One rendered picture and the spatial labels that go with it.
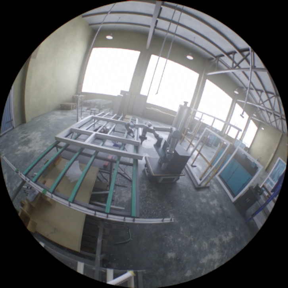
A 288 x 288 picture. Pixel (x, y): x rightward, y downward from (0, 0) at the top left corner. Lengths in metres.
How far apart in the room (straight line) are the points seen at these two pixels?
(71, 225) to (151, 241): 1.18
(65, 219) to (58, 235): 0.20
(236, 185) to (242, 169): 0.59
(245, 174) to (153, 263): 3.53
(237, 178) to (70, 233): 4.31
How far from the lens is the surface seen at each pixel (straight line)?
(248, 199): 3.71
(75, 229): 1.11
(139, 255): 1.73
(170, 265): 1.91
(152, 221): 0.93
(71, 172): 1.48
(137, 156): 1.37
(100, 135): 1.79
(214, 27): 8.68
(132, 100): 8.85
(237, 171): 4.11
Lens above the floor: 1.68
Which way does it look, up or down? 26 degrees down
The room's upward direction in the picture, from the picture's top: 17 degrees clockwise
